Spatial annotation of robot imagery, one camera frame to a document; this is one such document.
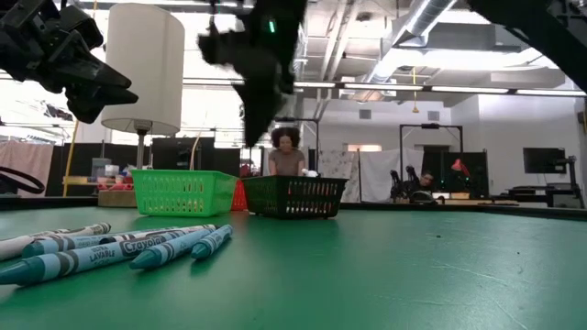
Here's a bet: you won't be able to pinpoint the black monitor stand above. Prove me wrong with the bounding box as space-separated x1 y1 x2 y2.
552 155 586 210

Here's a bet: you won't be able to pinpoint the black monitor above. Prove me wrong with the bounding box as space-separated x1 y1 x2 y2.
523 147 568 176

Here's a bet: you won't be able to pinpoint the red desk lamp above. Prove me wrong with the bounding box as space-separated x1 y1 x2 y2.
451 159 476 193

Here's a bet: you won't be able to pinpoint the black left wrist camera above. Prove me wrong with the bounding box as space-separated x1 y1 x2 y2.
57 4 105 51

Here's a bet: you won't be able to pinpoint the person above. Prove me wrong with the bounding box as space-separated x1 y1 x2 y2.
268 126 307 178
414 170 437 193

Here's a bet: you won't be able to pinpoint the long ceiling light strip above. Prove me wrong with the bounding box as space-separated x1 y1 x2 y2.
182 77 587 98

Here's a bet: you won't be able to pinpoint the patterned white curtain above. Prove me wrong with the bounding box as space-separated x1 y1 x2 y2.
318 149 361 204

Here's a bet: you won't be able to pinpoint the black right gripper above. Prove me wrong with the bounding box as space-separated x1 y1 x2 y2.
232 0 309 149

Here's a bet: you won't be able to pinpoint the grey storage box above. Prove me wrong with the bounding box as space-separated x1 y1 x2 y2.
91 158 114 181

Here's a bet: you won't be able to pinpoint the red plastic basket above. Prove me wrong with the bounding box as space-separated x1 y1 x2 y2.
230 179 249 213

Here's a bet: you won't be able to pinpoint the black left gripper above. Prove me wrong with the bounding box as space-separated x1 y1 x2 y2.
0 0 139 125

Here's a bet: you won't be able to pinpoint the silver ceiling duct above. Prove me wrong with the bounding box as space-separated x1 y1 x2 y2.
366 0 460 86
293 22 308 120

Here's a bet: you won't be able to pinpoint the green plastic basket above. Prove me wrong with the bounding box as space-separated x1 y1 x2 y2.
131 170 238 218

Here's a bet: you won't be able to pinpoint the black partition panels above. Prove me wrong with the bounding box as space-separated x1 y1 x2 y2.
45 137 243 199

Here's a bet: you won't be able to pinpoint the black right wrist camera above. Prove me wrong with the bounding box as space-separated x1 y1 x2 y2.
196 25 242 68

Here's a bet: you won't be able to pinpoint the pink cloth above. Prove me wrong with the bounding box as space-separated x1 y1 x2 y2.
0 140 56 199

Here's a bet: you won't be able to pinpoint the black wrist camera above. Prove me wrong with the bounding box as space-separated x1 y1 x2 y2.
196 25 242 68
57 4 105 51

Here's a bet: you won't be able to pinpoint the black plastic basket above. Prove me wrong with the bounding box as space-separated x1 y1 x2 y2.
241 176 349 220

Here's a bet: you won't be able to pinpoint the yellow slanted pole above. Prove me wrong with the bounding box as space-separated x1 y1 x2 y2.
62 0 100 199

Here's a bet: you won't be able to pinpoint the black looped cable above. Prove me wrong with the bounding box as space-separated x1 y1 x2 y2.
0 165 46 196

